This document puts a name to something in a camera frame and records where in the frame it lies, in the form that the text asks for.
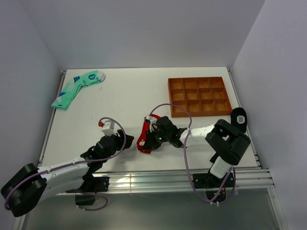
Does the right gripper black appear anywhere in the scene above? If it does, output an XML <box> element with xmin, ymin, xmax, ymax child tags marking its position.
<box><xmin>143</xmin><ymin>127</ymin><xmax>171</xmax><ymax>150</ymax></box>

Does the red santa sock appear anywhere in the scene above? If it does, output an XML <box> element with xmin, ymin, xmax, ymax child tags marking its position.
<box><xmin>136</xmin><ymin>117</ymin><xmax>151</xmax><ymax>154</ymax></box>

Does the orange compartment tray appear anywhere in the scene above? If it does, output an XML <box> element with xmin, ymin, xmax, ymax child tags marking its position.
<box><xmin>168</xmin><ymin>77</ymin><xmax>232</xmax><ymax>118</ymax></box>

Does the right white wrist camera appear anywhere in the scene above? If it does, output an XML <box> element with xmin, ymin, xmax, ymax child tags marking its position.
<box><xmin>144</xmin><ymin>115</ymin><xmax>157</xmax><ymax>132</ymax></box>

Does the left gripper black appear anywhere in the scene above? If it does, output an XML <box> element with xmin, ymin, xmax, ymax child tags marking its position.
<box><xmin>102</xmin><ymin>129</ymin><xmax>133</xmax><ymax>162</ymax></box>

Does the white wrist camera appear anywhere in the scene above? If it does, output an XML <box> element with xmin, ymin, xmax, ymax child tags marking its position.
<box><xmin>98</xmin><ymin>120</ymin><xmax>117</xmax><ymax>136</ymax></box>
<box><xmin>144</xmin><ymin>115</ymin><xmax>157</xmax><ymax>132</ymax></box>

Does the black blue sock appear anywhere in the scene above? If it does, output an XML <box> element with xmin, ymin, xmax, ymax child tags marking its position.
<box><xmin>230</xmin><ymin>107</ymin><xmax>248</xmax><ymax>133</ymax></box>

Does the mint green patterned sock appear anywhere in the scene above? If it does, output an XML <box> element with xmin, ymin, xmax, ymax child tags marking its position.
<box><xmin>51</xmin><ymin>70</ymin><xmax>106</xmax><ymax>110</ymax></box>

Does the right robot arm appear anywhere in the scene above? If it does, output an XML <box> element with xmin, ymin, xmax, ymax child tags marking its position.
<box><xmin>140</xmin><ymin>115</ymin><xmax>250</xmax><ymax>187</ymax></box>

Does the aluminium frame rail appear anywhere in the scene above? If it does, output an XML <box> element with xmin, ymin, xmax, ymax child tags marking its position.
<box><xmin>93</xmin><ymin>169</ymin><xmax>274</xmax><ymax>194</ymax></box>

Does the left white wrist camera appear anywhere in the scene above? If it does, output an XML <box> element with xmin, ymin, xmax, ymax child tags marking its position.
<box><xmin>98</xmin><ymin>120</ymin><xmax>117</xmax><ymax>136</ymax></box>

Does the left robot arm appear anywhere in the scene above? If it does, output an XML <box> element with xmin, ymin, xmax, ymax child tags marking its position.
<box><xmin>0</xmin><ymin>130</ymin><xmax>134</xmax><ymax>217</ymax></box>

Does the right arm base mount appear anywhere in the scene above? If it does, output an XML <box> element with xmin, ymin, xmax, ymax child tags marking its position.
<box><xmin>192</xmin><ymin>172</ymin><xmax>235</xmax><ymax>203</ymax></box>

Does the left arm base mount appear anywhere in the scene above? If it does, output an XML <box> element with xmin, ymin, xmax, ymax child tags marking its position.
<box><xmin>73</xmin><ymin>176</ymin><xmax>109</xmax><ymax>211</ymax></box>

